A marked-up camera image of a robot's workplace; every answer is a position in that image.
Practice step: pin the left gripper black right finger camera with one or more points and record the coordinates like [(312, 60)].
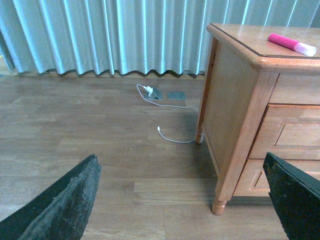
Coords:
[(295, 196)]

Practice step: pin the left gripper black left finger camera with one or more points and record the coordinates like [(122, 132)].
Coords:
[(60, 212)]

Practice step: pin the wooden drawer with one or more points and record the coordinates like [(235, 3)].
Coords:
[(292, 132)]

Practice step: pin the pink marker with clear cap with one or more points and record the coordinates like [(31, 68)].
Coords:
[(292, 44)]

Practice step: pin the wooden dresser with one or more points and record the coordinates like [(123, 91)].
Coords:
[(245, 74)]

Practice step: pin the white plug in floor socket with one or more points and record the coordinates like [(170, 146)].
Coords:
[(148, 89)]

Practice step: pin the open metal floor socket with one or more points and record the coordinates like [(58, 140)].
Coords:
[(155, 95)]

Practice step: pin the closed metal floor plate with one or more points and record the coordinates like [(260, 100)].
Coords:
[(176, 96)]

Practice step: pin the pale green curtain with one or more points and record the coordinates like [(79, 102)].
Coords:
[(130, 35)]

